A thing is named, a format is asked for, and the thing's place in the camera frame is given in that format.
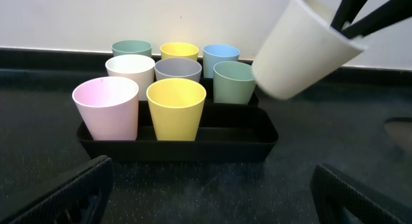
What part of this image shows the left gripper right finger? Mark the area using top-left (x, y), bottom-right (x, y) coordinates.
top-left (310, 162), bottom-right (412, 224)

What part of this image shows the blue cup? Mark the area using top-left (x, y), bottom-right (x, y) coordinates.
top-left (202, 44), bottom-right (241, 79)

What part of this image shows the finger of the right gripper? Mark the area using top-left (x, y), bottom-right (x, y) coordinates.
top-left (330, 0), bottom-right (374, 32)
top-left (341, 0), bottom-right (412, 40)

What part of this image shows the green cup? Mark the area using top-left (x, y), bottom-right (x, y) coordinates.
top-left (111, 39), bottom-right (153, 59)
top-left (212, 61), bottom-right (258, 105)

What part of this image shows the yellow cup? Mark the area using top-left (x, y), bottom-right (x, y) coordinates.
top-left (145, 77), bottom-right (207, 142)
top-left (160, 42), bottom-right (200, 62)

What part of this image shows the white cup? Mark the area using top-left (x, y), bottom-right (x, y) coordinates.
top-left (252, 0), bottom-right (368, 101)
top-left (105, 53), bottom-right (156, 102)

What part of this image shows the black tray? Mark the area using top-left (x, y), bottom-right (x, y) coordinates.
top-left (76, 56), bottom-right (279, 163)

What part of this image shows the pink cup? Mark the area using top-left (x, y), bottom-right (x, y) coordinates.
top-left (71, 76), bottom-right (140, 142)

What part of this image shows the grey cup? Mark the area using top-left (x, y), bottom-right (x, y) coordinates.
top-left (154, 57), bottom-right (203, 84)

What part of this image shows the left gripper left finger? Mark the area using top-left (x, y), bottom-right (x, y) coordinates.
top-left (0, 154), bottom-right (115, 224)

